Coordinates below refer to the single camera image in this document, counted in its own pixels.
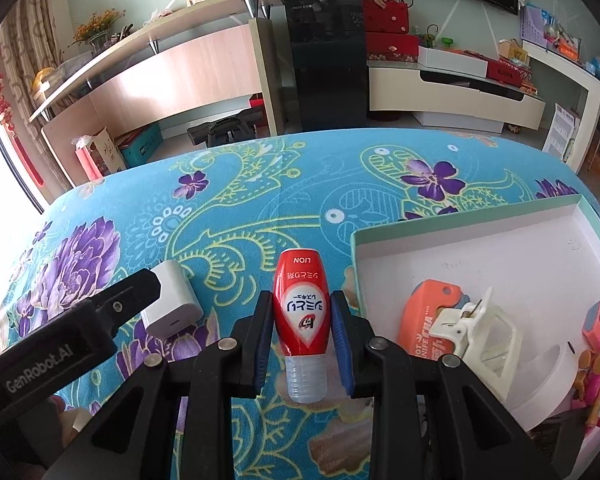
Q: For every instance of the red handbag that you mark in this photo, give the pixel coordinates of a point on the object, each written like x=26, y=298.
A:
x=386, y=15

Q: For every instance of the person's left hand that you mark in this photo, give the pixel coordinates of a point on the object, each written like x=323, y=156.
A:
x=75, y=417

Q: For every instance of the red hanging decoration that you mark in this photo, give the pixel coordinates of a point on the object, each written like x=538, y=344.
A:
x=5, y=105

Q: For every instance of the white plug charger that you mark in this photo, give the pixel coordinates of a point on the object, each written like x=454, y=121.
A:
x=170, y=295

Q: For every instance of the white wristband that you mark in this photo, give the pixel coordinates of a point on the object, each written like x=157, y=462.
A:
x=545, y=385

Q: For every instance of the white printed carton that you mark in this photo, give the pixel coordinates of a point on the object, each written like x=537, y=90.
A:
x=561, y=132

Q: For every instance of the black water dispenser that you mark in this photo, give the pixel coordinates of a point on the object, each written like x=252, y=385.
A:
x=327, y=60

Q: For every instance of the purple desk calendar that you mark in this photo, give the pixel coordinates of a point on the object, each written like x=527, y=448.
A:
x=532, y=25

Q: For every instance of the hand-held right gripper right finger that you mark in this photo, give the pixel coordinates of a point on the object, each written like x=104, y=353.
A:
x=341, y=345

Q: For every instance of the orange toy knife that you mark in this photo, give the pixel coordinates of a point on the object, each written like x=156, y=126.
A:
x=422, y=320

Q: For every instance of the yellow flower bouquet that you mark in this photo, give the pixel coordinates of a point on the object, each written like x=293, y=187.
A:
x=97, y=25

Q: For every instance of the red flat box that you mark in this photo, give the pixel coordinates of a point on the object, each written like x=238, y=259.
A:
x=507, y=72

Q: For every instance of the cream television stand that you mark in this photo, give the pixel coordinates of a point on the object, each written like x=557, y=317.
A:
x=445, y=97

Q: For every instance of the wooden counter shelf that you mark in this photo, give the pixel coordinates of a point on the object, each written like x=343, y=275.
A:
x=180, y=75

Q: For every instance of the red glue bottle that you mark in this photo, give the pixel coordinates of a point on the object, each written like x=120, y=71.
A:
x=302, y=310

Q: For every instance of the black floor equipment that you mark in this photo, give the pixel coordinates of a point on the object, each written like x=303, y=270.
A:
x=227, y=130

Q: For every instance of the white flat gift box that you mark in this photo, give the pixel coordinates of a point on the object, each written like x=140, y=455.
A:
x=452, y=60

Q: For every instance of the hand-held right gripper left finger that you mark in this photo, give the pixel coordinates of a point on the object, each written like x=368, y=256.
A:
x=264, y=345

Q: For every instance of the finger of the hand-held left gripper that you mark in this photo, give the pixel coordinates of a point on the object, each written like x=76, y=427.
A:
x=130, y=297

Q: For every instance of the white plastic clip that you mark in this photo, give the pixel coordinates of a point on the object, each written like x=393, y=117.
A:
x=485, y=340

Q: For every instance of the red paper gift bag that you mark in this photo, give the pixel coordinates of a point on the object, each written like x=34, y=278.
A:
x=97, y=157

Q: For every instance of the teal plastic crate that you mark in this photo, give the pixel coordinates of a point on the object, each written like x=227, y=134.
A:
x=142, y=145

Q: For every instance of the white desk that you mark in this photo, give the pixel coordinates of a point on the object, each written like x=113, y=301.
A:
x=590, y=105

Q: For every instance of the yellow item on shelf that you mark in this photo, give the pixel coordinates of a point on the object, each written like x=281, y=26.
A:
x=42, y=80

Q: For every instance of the teal cardboard box tray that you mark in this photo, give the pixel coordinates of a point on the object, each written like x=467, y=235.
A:
x=480, y=260

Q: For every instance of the red patterned gift box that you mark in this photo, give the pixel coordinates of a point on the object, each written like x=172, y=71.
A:
x=392, y=47

